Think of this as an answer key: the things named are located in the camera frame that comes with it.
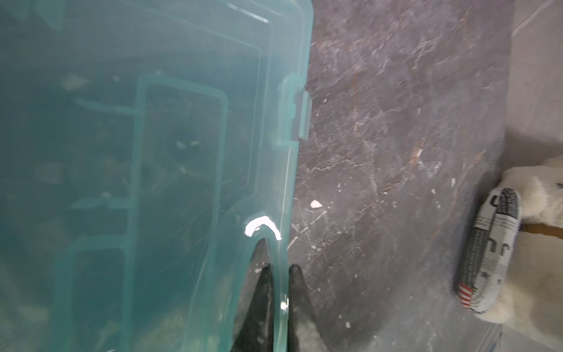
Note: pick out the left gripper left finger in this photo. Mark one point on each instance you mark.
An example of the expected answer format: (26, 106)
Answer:
(257, 331)

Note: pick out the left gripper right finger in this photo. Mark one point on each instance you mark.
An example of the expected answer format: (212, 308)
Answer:
(303, 333)

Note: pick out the green transparent ruler set case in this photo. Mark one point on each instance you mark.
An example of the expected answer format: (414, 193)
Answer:
(148, 165)

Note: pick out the newspaper print roll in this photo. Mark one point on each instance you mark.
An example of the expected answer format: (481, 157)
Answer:
(488, 250)

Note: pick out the white plush teddy bear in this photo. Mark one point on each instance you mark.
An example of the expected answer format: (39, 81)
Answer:
(531, 298)

